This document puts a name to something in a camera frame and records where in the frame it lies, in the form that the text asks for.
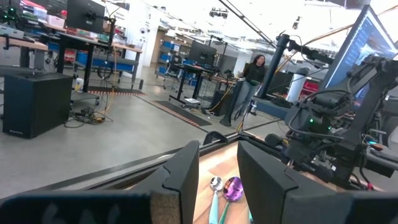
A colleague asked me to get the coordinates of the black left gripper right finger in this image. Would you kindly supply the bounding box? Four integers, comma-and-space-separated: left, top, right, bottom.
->
237, 140, 398, 224

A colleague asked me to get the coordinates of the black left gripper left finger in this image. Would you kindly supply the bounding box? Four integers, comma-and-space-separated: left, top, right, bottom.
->
0, 140, 200, 224

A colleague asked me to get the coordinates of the iridescent rainbow spoon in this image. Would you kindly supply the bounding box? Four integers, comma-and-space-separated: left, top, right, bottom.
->
218, 176, 244, 224

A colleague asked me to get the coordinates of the light blue handled spoon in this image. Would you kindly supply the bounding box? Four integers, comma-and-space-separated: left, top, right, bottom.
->
208, 175, 224, 224

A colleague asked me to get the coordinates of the red storage bin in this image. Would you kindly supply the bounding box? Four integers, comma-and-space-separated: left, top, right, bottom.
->
300, 80, 320, 97

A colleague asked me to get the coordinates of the white cylinder bin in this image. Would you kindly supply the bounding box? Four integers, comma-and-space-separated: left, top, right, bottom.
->
285, 67, 311, 103

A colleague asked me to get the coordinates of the black monitor stand pole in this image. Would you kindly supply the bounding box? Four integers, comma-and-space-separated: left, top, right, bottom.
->
257, 33, 335, 100

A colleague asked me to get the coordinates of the black floor mat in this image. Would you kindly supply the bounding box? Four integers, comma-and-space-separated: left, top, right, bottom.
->
88, 86, 147, 96
151, 100, 213, 128

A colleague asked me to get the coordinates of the person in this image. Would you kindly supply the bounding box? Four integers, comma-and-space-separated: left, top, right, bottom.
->
231, 54, 267, 121

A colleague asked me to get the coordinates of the monitor with blue screen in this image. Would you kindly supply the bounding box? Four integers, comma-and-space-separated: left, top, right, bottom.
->
320, 4, 398, 105

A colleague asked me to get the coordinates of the black standing desk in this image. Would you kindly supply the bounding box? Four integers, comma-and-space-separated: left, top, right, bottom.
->
169, 63, 240, 108

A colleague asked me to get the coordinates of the black overhead rig beam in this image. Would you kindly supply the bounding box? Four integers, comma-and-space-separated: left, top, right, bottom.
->
217, 0, 277, 49

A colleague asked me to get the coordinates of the shelf with blue bins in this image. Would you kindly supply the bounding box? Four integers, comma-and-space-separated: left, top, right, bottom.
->
155, 39, 190, 82

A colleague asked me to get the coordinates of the black monitor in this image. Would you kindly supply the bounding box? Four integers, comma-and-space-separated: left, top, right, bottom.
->
66, 0, 106, 34
188, 40, 218, 67

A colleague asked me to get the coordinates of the blue storage crate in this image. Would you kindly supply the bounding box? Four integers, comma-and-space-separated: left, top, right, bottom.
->
76, 51, 134, 72

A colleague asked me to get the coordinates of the black legged wooden workbench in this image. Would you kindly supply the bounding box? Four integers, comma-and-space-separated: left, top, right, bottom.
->
55, 30, 143, 93

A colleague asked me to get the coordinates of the black computer tower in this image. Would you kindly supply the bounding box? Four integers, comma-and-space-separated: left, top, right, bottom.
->
2, 73, 73, 139

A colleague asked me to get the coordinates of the white pillar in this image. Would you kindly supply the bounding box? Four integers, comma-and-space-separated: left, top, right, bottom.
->
121, 0, 160, 78

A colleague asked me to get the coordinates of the white storage box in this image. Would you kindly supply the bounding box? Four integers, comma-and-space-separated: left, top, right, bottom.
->
46, 14, 66, 29

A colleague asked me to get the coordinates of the wooden top bench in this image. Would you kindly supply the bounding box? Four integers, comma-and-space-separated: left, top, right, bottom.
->
0, 35, 49, 74

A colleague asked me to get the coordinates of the black aluminium table frame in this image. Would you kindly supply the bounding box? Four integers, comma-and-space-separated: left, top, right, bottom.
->
29, 130, 374, 200

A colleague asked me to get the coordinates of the floor cable pile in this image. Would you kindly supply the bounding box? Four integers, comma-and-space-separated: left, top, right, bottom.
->
63, 105, 108, 129

